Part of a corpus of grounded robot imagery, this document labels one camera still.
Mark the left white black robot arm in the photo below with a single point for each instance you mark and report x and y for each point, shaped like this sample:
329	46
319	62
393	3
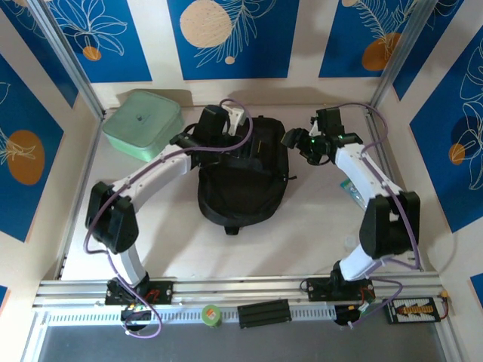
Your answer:
113	222

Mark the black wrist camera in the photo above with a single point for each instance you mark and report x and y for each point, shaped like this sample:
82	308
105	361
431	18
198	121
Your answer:
213	120
328	118

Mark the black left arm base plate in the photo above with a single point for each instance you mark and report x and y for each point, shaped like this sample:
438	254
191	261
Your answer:
162	292

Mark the mint green zip case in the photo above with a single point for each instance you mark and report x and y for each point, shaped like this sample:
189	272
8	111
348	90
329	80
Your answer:
139	124

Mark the green tape roll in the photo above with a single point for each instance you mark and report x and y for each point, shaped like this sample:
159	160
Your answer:
212	316

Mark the blue floral wall poster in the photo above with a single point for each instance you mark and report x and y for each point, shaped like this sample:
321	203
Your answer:
339	37
22	113
45	68
124	56
434	151
264	45

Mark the light blue tissue pack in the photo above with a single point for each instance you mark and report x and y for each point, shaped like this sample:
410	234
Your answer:
352	192

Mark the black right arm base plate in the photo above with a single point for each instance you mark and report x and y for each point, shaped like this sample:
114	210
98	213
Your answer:
317	289

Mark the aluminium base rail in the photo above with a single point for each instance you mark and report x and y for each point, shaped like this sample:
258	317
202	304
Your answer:
245	288

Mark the black power distribution board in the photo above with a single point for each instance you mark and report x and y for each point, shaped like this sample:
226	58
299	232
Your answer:
411	311

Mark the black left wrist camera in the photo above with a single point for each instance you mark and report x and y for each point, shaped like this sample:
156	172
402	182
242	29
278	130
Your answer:
213	120

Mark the aluminium frame post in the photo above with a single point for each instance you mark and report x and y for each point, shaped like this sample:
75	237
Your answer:
400	56
71	64

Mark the black ribbed block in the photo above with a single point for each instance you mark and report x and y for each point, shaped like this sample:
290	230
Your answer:
264	313

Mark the black backpack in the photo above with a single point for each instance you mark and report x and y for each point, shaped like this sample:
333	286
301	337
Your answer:
241	196

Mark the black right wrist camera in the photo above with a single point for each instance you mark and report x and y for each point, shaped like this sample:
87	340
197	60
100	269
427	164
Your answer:
328	118

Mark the aluminium side rail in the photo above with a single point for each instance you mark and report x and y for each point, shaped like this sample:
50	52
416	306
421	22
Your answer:
397	184
90	158

